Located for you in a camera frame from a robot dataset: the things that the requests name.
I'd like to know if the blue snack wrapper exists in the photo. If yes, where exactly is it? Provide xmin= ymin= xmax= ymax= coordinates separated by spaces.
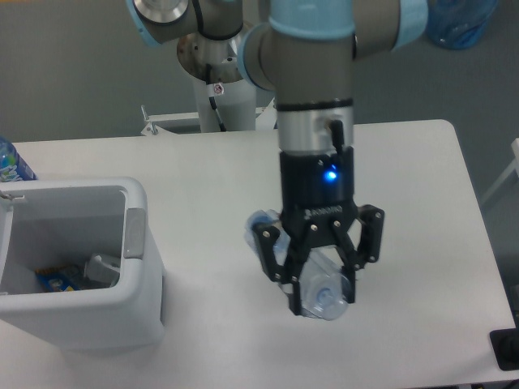
xmin=34 ymin=267 xmax=80 ymax=292

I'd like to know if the blue labelled bottle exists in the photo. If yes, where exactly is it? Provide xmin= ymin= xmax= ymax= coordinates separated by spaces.
xmin=1 ymin=137 xmax=37 ymax=182

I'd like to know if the white paper packet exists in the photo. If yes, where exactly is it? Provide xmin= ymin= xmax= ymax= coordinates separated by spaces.
xmin=84 ymin=253 xmax=121 ymax=287

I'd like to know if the white trash can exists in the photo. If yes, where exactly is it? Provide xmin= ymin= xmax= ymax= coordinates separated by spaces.
xmin=1 ymin=177 xmax=165 ymax=349

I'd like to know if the black device at table edge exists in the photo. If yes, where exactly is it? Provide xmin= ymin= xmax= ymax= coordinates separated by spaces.
xmin=490 ymin=328 xmax=518 ymax=371

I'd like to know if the white frame at right edge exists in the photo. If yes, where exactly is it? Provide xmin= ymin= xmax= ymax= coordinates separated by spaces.
xmin=480 ymin=138 xmax=518 ymax=211

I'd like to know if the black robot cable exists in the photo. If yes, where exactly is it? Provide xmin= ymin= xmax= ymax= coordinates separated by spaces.
xmin=204 ymin=63 xmax=227 ymax=133

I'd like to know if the white base bracket left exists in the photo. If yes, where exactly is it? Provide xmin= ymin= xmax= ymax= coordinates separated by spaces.
xmin=140 ymin=105 xmax=200 ymax=136

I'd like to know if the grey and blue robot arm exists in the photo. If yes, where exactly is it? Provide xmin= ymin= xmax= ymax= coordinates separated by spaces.
xmin=127 ymin=1 xmax=428 ymax=320

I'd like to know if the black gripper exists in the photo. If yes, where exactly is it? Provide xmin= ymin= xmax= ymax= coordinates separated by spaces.
xmin=251 ymin=147 xmax=385 ymax=315

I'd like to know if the clear plastic water bottle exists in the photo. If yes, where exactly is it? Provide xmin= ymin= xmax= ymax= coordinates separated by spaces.
xmin=244 ymin=210 xmax=351 ymax=320

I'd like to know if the blue plastic bag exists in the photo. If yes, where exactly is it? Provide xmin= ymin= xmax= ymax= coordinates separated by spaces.
xmin=426 ymin=0 xmax=499 ymax=50

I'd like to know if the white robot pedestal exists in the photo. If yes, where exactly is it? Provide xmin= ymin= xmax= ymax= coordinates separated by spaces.
xmin=177 ymin=24 xmax=260 ymax=133

